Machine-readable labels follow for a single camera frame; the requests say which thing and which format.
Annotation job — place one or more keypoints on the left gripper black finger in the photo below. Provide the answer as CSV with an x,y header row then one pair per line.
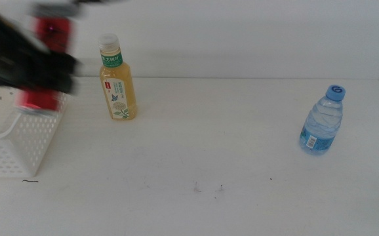
x,y
66,77

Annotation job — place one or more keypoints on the red cola can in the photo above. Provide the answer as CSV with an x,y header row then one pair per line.
x,y
53,32

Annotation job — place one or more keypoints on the yellow tea bottle green label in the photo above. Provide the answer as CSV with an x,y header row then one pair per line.
x,y
117,85

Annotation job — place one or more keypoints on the clear water bottle blue cap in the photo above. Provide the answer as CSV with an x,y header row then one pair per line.
x,y
322,121

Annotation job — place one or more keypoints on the small black curly thread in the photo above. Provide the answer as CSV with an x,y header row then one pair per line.
x,y
30,180

